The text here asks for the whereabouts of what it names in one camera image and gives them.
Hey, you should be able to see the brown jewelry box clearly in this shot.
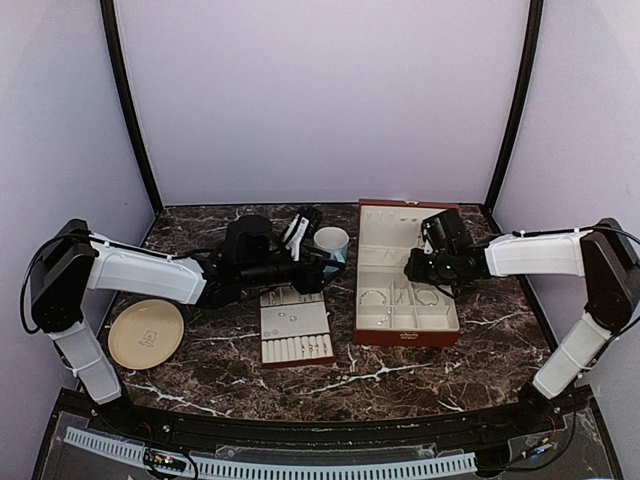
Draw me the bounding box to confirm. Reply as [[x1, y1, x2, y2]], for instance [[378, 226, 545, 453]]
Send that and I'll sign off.
[[353, 199, 460, 348]]

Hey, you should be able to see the beige round plate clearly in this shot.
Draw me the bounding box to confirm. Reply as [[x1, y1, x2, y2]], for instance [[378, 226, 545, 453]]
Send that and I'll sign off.
[[108, 300, 184, 370]]

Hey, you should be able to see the light blue mug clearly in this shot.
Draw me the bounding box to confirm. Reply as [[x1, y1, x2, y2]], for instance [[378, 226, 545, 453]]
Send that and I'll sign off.
[[313, 226, 349, 259]]

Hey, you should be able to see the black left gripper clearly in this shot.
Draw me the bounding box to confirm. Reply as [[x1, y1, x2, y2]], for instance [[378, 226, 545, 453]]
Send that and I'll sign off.
[[240, 244, 347, 296]]

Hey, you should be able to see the black left corner post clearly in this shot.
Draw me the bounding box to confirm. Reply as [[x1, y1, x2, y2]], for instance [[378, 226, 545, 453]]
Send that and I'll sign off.
[[99, 0, 164, 216]]

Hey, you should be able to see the brown jewelry tray insert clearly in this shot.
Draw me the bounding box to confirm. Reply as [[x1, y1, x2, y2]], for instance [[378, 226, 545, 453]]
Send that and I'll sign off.
[[260, 286, 335, 369]]

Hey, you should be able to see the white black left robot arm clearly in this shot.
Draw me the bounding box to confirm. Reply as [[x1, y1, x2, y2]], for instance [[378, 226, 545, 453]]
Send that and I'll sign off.
[[19, 212, 346, 436]]

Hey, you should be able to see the black front table rail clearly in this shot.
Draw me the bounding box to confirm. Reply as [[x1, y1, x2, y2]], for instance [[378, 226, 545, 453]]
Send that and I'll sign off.
[[90, 386, 591, 450]]

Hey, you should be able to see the black corner post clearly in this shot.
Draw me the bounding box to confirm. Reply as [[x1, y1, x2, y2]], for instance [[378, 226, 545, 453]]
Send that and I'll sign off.
[[99, 0, 164, 216], [483, 0, 544, 215]]

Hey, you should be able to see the white slotted cable duct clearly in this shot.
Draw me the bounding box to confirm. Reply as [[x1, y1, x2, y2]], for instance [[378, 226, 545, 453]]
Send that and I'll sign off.
[[63, 427, 477, 479]]

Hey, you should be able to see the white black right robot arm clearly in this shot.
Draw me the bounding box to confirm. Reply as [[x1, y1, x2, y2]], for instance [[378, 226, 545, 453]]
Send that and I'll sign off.
[[404, 210, 639, 434]]

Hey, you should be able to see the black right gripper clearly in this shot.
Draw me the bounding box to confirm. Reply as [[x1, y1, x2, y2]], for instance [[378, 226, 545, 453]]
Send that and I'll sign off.
[[405, 247, 456, 286]]

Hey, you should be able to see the black right corner post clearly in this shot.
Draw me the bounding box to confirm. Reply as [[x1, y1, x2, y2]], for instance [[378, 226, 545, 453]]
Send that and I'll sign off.
[[483, 0, 544, 215]]

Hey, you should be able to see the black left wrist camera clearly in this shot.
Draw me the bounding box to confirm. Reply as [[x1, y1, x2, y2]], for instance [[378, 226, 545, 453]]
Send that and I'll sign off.
[[294, 205, 323, 238]]

